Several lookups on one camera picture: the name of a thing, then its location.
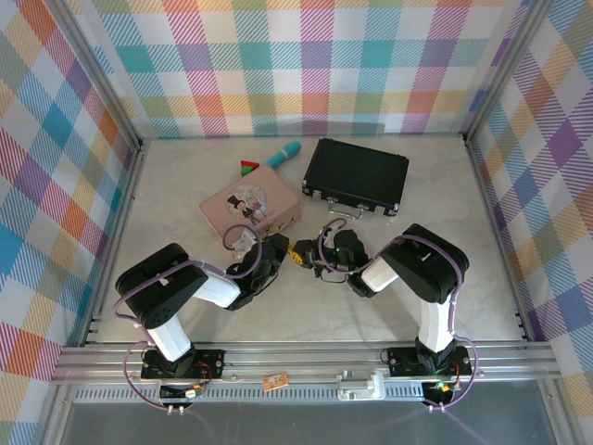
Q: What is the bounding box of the pink tin box cartoon print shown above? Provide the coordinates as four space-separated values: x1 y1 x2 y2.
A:
198 165 301 243

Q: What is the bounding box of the black carrying case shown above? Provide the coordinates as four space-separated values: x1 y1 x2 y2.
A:
300 137 411 221

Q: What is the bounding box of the teal cylindrical tube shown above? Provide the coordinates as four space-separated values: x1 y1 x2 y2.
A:
263 141 302 169

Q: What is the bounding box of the perforated metal strip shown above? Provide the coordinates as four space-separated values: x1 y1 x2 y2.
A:
69 387 552 405

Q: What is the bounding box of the black connector board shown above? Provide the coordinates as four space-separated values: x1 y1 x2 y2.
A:
422 379 460 405
158 382 206 402

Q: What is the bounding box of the plaid fabric backdrop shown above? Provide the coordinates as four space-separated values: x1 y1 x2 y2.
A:
470 0 593 445
0 0 138 445
64 0 541 139

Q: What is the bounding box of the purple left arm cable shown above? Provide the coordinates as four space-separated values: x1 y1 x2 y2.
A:
113 223 266 412

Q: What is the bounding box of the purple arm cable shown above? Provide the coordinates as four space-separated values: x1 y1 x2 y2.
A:
317 218 481 413
113 223 266 412

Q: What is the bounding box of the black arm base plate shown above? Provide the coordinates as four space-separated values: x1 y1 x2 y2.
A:
386 346 473 377
140 348 227 382

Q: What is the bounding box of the wide aluminium frame rail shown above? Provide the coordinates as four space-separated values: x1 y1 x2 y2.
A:
49 341 560 386

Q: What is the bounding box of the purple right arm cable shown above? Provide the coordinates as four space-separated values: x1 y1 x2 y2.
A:
317 218 481 413

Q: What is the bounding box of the white plastic bracket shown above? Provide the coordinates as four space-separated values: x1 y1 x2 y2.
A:
335 369 385 401

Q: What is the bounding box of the aluminium side rail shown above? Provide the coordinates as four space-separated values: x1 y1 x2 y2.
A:
462 136 538 347
76 138 149 349

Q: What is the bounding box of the aluminium corner post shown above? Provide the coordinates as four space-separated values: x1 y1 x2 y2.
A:
48 0 148 152
461 0 557 147

